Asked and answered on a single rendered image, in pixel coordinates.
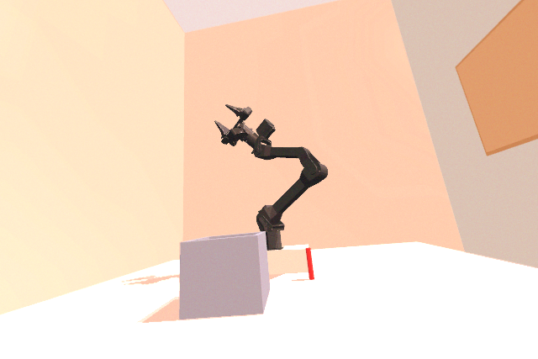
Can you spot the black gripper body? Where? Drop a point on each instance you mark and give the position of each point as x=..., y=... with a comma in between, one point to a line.
x=243, y=116

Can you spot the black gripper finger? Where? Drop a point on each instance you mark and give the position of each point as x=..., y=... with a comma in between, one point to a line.
x=236, y=110
x=223, y=130

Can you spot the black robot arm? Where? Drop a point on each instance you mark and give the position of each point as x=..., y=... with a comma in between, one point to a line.
x=269, y=217

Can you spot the red peg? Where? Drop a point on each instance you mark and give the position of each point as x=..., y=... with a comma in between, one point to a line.
x=310, y=264

